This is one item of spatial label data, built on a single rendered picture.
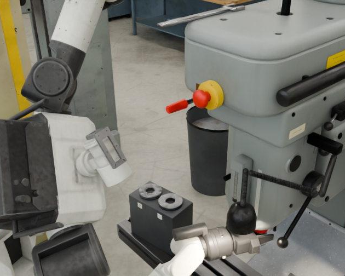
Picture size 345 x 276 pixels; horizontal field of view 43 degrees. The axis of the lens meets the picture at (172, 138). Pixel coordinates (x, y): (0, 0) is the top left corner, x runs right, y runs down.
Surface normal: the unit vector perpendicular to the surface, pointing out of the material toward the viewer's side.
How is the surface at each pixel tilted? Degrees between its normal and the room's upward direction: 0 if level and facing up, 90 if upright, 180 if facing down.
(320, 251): 62
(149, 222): 90
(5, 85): 90
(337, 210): 90
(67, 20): 54
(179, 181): 0
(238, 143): 90
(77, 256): 27
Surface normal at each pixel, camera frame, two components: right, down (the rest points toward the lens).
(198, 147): -0.68, 0.43
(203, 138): -0.50, 0.49
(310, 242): -0.68, -0.11
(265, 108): 0.03, 0.50
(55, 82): 0.14, 0.03
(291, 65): 0.65, 0.36
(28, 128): 0.75, -0.26
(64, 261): -0.02, -0.55
